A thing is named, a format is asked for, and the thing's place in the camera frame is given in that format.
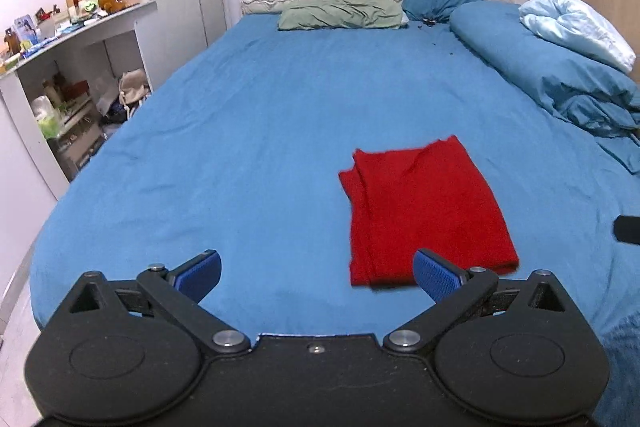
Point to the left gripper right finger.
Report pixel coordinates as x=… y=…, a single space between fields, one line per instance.
x=457 y=294

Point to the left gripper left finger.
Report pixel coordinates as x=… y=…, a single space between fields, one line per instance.
x=175 y=296

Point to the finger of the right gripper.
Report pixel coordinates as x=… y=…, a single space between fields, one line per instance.
x=626 y=229

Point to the red knit sweater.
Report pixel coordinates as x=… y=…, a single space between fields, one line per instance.
x=432 y=198

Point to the blue rolled duvet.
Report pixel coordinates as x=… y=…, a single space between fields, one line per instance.
x=595 y=97

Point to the blue bed sheet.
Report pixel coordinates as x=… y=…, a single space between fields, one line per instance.
x=240 y=151

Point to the cream tote bag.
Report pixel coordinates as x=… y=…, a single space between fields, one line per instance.
x=133 y=87

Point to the light blue blanket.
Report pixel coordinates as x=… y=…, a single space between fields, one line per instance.
x=575 y=25

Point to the white desk shelf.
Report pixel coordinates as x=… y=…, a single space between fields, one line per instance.
x=99 y=54

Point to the green pillow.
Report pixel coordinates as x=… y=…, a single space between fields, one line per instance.
x=342 y=14

